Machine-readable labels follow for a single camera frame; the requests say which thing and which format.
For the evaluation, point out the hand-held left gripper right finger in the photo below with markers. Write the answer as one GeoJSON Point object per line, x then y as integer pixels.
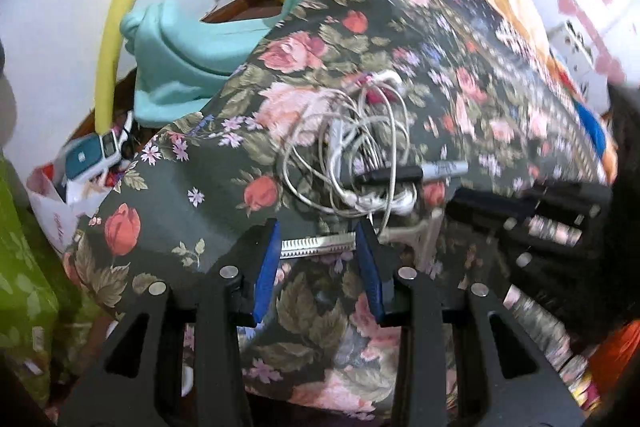
{"type": "Point", "coordinates": [371, 282]}

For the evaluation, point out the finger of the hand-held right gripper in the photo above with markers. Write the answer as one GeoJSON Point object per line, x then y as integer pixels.
{"type": "Point", "coordinates": [500, 207]}
{"type": "Point", "coordinates": [550, 247]}

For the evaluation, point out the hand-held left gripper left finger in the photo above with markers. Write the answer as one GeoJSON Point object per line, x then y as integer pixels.
{"type": "Point", "coordinates": [265, 272]}

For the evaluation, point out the white plastic piece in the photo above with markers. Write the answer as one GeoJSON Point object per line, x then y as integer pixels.
{"type": "Point", "coordinates": [415, 234]}

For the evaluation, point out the black marker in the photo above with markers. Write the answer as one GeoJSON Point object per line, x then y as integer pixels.
{"type": "Point", "coordinates": [390, 173]}

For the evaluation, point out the dark floral blanket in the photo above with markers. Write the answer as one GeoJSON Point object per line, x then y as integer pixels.
{"type": "Point", "coordinates": [210, 167]}

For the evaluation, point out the small white box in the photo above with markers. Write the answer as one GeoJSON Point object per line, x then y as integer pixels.
{"type": "Point", "coordinates": [111, 144]}

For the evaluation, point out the teal box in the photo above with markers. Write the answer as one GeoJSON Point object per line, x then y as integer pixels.
{"type": "Point", "coordinates": [85, 157]}

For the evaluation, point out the white plastic bag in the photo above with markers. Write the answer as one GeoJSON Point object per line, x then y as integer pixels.
{"type": "Point", "coordinates": [50, 217]}

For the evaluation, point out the teal cloth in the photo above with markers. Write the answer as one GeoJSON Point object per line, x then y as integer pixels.
{"type": "Point", "coordinates": [170, 57]}

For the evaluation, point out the green leaf-print bag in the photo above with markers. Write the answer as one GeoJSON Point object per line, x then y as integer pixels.
{"type": "Point", "coordinates": [25, 282]}

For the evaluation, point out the yellow foam tube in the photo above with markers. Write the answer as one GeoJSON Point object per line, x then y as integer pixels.
{"type": "Point", "coordinates": [107, 57]}

